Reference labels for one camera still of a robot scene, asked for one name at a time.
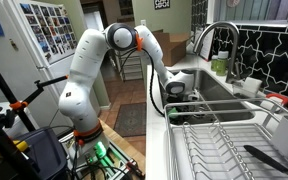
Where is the black tripod stand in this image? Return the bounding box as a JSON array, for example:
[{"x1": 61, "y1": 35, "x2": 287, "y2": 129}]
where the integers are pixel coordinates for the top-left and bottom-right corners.
[{"x1": 0, "y1": 48, "x2": 42, "y2": 180}]

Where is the framed pattern picture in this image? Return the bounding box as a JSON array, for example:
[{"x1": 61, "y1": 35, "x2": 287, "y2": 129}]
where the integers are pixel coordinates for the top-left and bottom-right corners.
[{"x1": 153, "y1": 0, "x2": 171, "y2": 10}]

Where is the white paper sheet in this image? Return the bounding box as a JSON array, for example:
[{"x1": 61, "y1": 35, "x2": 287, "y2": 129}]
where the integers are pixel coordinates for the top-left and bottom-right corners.
[{"x1": 198, "y1": 28, "x2": 216, "y2": 62}]

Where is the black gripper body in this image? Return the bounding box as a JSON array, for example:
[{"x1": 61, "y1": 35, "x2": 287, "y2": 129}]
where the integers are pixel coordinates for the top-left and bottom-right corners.
[{"x1": 165, "y1": 93, "x2": 200, "y2": 114}]

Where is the dark storage tote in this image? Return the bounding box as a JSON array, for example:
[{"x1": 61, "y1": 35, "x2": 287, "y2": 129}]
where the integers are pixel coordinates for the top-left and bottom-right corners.
[{"x1": 0, "y1": 125, "x2": 68, "y2": 180}]

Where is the green bottle white cap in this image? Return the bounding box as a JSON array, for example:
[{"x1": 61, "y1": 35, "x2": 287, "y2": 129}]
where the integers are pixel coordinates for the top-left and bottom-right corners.
[{"x1": 216, "y1": 50, "x2": 230, "y2": 77}]

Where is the steel dish drying rack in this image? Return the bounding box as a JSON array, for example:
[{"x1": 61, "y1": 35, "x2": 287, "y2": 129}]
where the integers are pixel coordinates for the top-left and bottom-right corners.
[{"x1": 163, "y1": 98, "x2": 288, "y2": 180}]

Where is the wooden table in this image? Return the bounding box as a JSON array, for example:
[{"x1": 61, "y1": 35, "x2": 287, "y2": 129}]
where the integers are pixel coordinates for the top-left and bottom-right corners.
[{"x1": 98, "y1": 119, "x2": 147, "y2": 180}]

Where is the green sponge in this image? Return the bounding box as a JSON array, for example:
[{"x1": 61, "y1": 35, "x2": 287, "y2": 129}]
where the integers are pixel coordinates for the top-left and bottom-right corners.
[{"x1": 167, "y1": 107, "x2": 181, "y2": 120}]

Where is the photo collage sheet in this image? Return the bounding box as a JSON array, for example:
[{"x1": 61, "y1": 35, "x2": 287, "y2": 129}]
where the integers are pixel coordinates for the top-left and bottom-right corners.
[{"x1": 17, "y1": 1, "x2": 78, "y2": 65}]

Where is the white framed window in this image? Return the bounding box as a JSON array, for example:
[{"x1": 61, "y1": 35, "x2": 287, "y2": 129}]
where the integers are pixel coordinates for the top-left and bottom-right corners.
[{"x1": 213, "y1": 0, "x2": 288, "y2": 25}]

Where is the white sponge holder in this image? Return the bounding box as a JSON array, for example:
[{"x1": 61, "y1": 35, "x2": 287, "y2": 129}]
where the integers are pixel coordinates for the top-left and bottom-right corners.
[{"x1": 232, "y1": 77, "x2": 263, "y2": 99}]

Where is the brown cardboard box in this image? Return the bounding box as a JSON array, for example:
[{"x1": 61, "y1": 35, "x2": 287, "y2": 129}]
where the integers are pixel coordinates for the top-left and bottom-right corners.
[{"x1": 152, "y1": 28, "x2": 192, "y2": 67}]

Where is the curved steel faucet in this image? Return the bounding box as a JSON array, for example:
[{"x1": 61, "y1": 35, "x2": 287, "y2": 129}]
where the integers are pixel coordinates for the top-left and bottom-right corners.
[{"x1": 192, "y1": 20, "x2": 243, "y2": 85}]

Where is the stainless steel sink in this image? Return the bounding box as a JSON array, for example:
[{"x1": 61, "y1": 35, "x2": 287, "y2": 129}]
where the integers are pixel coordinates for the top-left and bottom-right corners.
[{"x1": 157, "y1": 66, "x2": 257, "y2": 127}]

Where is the green plastic clamp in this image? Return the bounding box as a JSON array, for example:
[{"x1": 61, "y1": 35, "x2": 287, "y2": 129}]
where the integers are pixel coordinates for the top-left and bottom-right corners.
[{"x1": 93, "y1": 141, "x2": 110, "y2": 159}]

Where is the small green bottle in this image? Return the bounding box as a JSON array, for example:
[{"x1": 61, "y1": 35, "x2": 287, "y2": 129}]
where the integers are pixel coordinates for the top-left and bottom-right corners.
[{"x1": 210, "y1": 54, "x2": 219, "y2": 72}]

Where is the yellow handled tool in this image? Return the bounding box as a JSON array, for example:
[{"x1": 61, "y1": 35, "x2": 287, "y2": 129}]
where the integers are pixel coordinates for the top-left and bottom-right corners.
[{"x1": 0, "y1": 139, "x2": 30, "y2": 158}]

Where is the aluminium profile frame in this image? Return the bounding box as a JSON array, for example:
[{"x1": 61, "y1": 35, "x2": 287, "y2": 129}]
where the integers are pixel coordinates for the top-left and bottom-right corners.
[{"x1": 59, "y1": 133, "x2": 142, "y2": 180}]

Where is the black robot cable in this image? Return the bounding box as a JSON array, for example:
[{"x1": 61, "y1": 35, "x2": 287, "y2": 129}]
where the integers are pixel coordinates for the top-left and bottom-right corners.
[{"x1": 117, "y1": 46, "x2": 167, "y2": 116}]

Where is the patterned grey rug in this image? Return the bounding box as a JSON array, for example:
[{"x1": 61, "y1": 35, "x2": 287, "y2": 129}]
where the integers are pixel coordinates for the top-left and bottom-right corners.
[{"x1": 113, "y1": 102, "x2": 147, "y2": 138}]

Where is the white refrigerator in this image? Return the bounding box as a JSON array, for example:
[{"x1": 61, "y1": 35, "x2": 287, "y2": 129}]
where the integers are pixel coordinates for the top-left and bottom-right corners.
[{"x1": 0, "y1": 0, "x2": 102, "y2": 134}]

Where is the red handled kitchen tool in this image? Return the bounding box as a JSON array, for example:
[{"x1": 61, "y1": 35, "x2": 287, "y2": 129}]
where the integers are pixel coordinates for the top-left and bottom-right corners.
[{"x1": 265, "y1": 92, "x2": 288, "y2": 107}]

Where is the red black clamp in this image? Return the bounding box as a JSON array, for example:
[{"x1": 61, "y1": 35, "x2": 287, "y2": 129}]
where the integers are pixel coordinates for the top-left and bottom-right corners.
[{"x1": 125, "y1": 159, "x2": 145, "y2": 178}]

